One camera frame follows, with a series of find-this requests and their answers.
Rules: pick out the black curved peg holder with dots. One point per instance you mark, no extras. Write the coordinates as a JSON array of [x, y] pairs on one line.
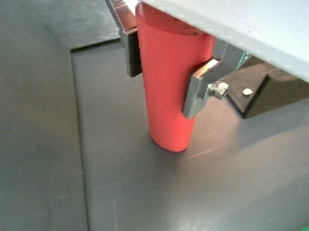
[[262, 88]]

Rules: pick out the red oval peg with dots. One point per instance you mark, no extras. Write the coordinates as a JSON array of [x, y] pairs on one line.
[[174, 49]]

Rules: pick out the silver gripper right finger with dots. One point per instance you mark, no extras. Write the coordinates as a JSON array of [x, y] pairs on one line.
[[206, 81]]

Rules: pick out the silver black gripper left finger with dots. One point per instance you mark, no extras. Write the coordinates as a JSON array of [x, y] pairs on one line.
[[124, 19]]

